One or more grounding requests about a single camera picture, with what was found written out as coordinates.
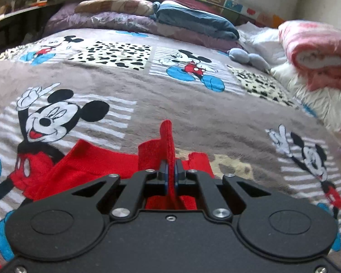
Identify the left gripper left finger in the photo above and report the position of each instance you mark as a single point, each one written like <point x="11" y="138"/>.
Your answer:
<point x="142" y="185"/>

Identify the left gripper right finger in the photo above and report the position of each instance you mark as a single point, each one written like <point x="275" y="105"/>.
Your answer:
<point x="198" y="184"/>

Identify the red knit sweater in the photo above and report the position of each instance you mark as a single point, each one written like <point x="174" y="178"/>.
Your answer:
<point x="66" y="227"/>

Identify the Mickey Mouse grey blanket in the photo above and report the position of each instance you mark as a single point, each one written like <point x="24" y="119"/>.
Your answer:
<point x="113" y="89"/>

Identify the light blue plush toy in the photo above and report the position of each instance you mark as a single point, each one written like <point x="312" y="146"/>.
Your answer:
<point x="241" y="56"/>

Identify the pink folded quilt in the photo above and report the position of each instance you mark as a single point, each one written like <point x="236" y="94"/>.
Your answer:
<point x="314" y="49"/>

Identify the purple quilt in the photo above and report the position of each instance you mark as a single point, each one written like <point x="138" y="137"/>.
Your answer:
<point x="66" y="19"/>

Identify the patterned beige pillow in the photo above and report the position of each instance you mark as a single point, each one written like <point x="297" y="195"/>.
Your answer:
<point x="134" y="7"/>

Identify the dark side table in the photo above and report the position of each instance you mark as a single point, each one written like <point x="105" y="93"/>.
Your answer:
<point x="25" y="26"/>

